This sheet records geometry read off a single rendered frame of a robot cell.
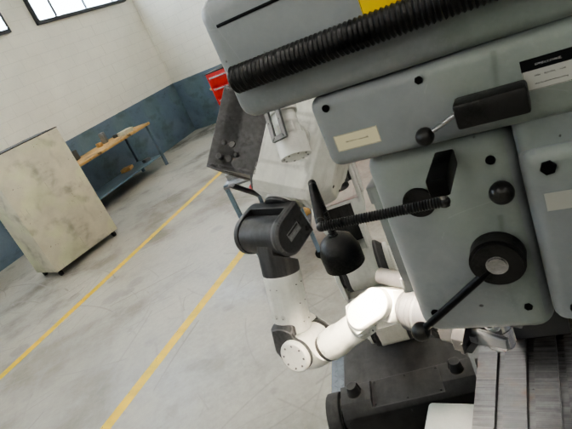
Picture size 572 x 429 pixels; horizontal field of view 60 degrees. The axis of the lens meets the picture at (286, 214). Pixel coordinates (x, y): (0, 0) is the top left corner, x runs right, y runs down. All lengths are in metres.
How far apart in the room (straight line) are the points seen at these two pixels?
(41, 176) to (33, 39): 4.02
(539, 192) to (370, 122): 0.22
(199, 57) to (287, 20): 11.15
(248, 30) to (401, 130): 0.22
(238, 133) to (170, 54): 11.02
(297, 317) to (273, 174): 0.33
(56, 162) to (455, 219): 6.36
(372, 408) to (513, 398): 0.67
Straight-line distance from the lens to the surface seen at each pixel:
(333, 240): 0.84
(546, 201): 0.66
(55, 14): 10.67
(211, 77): 6.30
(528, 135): 0.64
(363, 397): 1.81
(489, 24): 0.58
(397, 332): 1.86
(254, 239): 1.13
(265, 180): 1.13
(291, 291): 1.15
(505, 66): 0.60
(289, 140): 1.01
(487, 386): 1.27
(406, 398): 1.78
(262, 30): 0.64
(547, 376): 1.27
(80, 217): 6.89
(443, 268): 0.75
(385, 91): 0.62
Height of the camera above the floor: 1.85
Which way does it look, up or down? 22 degrees down
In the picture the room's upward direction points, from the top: 24 degrees counter-clockwise
